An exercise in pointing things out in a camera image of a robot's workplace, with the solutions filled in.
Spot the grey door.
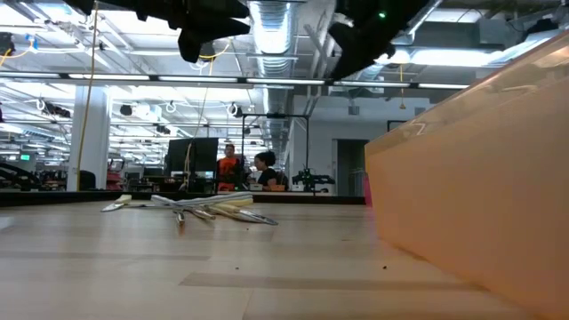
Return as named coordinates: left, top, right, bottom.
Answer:
left=336, top=138, right=371, bottom=197

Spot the red background equipment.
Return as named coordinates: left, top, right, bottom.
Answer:
left=105, top=158, right=124, bottom=191

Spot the orange plastic bin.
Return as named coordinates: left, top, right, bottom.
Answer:
left=364, top=30, right=569, bottom=320

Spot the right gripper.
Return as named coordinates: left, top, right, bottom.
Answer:
left=331, top=0, right=430, bottom=81

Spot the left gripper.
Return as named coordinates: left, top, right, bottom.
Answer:
left=137, top=0, right=252, bottom=44

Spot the slanted silver air duct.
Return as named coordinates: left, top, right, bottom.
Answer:
left=353, top=0, right=445, bottom=84

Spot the standing person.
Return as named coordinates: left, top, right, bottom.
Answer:
left=216, top=142, right=242, bottom=193

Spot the black ceiling camera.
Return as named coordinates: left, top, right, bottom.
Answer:
left=199, top=40, right=218, bottom=62

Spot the silver metal knife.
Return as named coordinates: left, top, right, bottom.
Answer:
left=175, top=191, right=254, bottom=209
left=149, top=194, right=188, bottom=210

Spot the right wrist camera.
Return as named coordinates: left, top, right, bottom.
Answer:
left=327, top=20, right=357, bottom=51

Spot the seated person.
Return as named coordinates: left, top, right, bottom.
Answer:
left=252, top=150, right=288, bottom=192

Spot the white building pillar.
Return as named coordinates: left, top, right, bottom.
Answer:
left=66, top=86, right=112, bottom=192

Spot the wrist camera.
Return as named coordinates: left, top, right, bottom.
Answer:
left=327, top=20, right=357, bottom=51
left=177, top=27, right=203, bottom=64

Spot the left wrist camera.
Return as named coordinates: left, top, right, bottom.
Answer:
left=177, top=27, right=203, bottom=64

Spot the dark ceiling fixture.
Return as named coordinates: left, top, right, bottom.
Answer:
left=524, top=17, right=559, bottom=41

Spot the large silver spiral duct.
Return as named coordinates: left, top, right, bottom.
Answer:
left=246, top=0, right=298, bottom=168

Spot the black aluminium table frame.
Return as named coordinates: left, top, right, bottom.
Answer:
left=0, top=189, right=366, bottom=206

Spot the black tubular frame stand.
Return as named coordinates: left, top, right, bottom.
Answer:
left=241, top=113, right=311, bottom=196

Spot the black computer monitor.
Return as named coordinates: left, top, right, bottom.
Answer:
left=163, top=136, right=220, bottom=193

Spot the long ceiling light strip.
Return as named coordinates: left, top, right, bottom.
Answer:
left=0, top=72, right=471, bottom=90

